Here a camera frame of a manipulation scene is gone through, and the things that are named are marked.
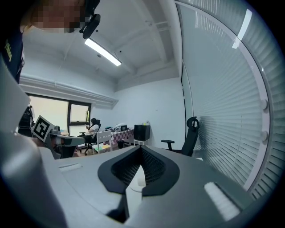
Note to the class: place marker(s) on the white window blinds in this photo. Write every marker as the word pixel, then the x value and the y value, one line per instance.
pixel 227 107

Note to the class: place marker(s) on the black office chair with headrest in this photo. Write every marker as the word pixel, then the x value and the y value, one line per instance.
pixel 189 139

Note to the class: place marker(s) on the black-framed window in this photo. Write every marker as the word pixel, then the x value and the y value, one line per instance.
pixel 58 115

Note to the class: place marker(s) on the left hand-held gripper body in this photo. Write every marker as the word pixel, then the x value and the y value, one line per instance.
pixel 41 129

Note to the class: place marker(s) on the white slatted chair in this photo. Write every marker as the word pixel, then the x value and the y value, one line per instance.
pixel 103 142

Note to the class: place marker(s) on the person's face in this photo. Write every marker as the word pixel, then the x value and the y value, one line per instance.
pixel 55 13

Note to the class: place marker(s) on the black waste bin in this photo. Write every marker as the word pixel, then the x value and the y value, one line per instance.
pixel 120 144

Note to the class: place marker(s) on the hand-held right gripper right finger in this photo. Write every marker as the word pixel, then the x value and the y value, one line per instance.
pixel 162 176

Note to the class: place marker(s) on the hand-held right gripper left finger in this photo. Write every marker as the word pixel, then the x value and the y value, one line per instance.
pixel 115 178

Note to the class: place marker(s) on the person's dark shirt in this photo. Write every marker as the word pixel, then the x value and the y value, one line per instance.
pixel 11 53

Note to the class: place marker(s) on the pink checked cloth table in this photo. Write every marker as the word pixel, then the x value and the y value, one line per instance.
pixel 123 135

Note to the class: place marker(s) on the black swivel chair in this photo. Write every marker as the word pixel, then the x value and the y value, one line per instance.
pixel 90 141

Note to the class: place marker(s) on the white appliance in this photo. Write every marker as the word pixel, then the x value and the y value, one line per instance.
pixel 121 127

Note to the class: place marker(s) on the long ceiling light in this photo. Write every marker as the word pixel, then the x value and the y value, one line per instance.
pixel 103 52

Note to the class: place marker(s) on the black cube cabinet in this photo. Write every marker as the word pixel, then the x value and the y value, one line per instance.
pixel 141 132

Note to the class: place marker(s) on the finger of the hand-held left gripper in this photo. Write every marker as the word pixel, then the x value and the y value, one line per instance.
pixel 73 140

